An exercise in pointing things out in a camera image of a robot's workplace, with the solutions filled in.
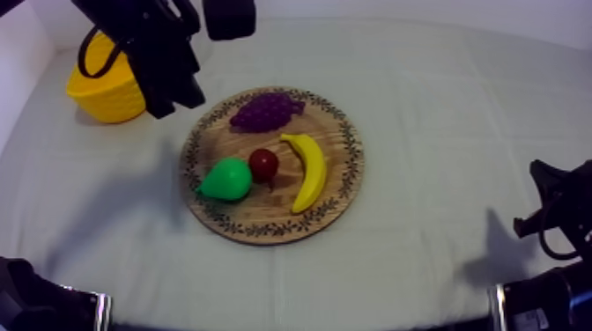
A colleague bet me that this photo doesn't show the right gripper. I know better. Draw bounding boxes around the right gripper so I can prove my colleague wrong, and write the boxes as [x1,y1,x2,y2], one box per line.
[513,158,592,262]

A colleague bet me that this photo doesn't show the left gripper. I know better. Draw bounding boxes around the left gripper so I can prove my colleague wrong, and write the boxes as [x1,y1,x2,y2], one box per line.
[107,25,207,120]

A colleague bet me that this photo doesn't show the yellow plastic basket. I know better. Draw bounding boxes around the yellow plastic basket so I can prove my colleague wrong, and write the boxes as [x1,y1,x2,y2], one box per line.
[65,31,148,125]

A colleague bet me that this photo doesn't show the green toy pear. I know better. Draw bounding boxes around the green toy pear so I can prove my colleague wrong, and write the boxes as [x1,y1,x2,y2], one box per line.
[196,157,254,202]

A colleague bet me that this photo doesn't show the round wooden board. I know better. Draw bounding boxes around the round wooden board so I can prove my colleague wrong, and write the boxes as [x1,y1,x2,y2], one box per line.
[178,85,366,246]

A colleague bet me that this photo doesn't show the purple toy grapes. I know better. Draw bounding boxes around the purple toy grapes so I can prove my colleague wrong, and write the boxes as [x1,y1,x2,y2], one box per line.
[229,92,307,135]

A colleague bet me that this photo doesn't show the small red fruit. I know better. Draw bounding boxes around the small red fruit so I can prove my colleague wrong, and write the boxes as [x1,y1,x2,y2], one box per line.
[248,147,280,191]

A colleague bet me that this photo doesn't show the silver metal bar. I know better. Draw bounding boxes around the silver metal bar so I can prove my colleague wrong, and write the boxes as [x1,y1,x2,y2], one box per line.
[489,283,508,331]
[93,291,113,331]

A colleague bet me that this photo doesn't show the yellow toy banana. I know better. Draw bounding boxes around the yellow toy banana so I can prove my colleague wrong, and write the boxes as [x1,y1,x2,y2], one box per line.
[278,133,329,215]

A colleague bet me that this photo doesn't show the black cable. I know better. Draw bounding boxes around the black cable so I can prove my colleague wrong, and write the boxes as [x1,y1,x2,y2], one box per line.
[537,202,583,261]
[77,26,125,79]

